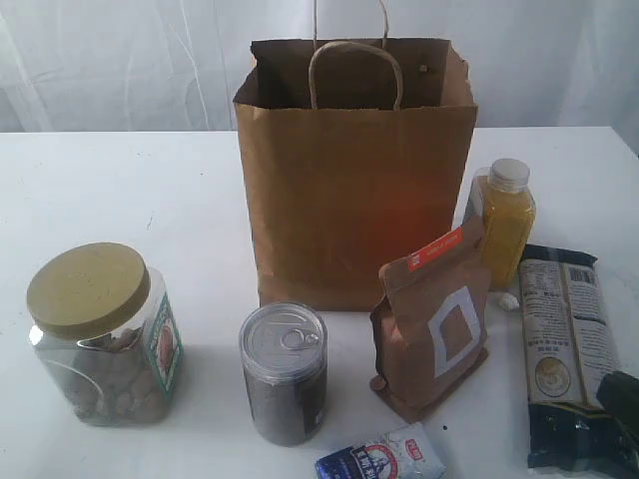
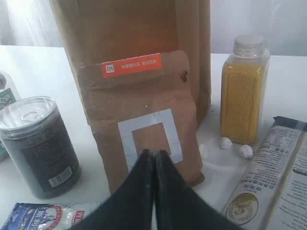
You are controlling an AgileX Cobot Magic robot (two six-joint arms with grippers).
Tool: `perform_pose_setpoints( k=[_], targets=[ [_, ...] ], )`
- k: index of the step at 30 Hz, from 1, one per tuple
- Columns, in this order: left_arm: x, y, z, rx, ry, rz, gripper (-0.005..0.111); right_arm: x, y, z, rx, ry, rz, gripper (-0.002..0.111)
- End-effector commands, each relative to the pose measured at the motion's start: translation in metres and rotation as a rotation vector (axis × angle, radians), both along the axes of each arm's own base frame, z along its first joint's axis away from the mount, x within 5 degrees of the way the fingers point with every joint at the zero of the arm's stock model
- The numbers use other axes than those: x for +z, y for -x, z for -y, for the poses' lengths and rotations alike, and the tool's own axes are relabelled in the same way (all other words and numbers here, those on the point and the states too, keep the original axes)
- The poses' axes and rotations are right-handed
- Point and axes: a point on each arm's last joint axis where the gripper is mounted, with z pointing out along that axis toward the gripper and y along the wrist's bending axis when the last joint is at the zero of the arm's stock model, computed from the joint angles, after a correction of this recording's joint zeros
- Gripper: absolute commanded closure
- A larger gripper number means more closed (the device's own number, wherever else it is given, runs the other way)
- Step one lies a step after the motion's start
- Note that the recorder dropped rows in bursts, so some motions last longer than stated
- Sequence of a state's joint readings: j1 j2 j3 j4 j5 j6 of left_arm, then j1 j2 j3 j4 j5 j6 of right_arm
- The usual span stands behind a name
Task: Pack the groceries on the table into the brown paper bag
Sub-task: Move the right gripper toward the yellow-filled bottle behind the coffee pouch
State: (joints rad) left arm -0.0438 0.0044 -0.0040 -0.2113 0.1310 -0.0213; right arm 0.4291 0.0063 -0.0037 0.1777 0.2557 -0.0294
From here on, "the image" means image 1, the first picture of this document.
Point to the clear can dark contents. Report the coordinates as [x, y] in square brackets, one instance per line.
[283, 348]

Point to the blue white salt packet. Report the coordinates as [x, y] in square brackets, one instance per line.
[401, 453]

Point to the yellow juice bottle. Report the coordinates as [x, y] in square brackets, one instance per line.
[500, 196]

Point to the small white pebble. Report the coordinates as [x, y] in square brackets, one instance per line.
[508, 302]

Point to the plastic nut jar yellow lid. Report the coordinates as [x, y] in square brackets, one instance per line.
[104, 330]

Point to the brown paper bag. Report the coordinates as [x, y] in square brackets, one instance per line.
[353, 154]

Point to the black beige noodle package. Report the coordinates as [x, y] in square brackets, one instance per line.
[569, 348]

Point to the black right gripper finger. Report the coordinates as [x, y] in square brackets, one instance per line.
[618, 395]

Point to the brown kraft standup pouch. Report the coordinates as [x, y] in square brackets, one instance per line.
[428, 329]

